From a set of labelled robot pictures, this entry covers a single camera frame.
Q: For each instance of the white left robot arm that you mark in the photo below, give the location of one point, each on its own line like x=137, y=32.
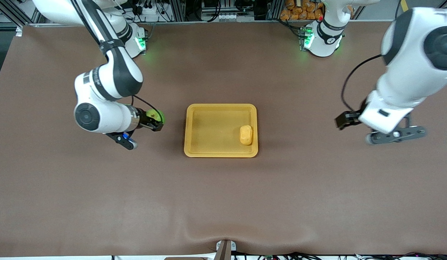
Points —
x=411, y=65

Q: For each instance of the metal table edge bracket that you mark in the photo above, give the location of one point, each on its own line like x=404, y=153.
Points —
x=225, y=251

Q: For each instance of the green apple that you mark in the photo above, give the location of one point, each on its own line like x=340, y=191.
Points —
x=162, y=118

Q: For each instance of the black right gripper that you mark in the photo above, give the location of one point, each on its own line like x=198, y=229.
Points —
x=145, y=121

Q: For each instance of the brown table mat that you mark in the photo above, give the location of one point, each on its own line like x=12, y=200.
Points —
x=223, y=198

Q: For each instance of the yellow plastic tray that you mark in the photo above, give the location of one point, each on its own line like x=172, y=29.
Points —
x=216, y=130

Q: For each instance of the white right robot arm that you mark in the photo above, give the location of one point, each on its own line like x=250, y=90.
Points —
x=111, y=119

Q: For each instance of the aluminium frame strut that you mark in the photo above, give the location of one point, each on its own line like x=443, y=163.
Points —
x=12, y=14

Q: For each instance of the yellow potato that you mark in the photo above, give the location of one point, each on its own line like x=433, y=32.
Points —
x=246, y=135

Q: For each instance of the white power strip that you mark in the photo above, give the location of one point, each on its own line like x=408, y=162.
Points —
x=147, y=9

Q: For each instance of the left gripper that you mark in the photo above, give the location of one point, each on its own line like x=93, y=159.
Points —
x=347, y=118

